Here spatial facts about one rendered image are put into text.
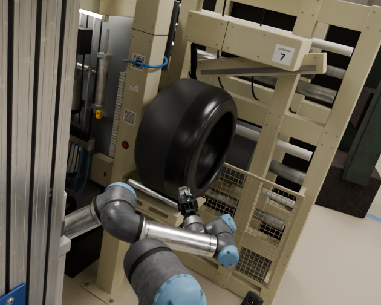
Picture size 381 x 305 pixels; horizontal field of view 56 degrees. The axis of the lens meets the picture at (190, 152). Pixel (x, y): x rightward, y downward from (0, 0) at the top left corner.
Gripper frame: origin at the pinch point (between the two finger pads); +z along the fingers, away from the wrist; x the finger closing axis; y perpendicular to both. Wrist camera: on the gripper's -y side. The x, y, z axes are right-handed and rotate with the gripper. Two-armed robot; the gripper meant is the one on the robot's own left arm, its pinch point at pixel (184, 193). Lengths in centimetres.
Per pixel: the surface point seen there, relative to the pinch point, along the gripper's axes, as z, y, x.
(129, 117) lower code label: 45, 19, 20
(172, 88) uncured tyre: 28.6, 39.1, -3.5
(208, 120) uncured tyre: 10.1, 29.8, -15.7
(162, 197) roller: 14.2, -12.5, 10.5
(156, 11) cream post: 48, 69, -3
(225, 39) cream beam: 50, 50, -35
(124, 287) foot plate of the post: 30, -98, 47
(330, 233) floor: 98, -179, -146
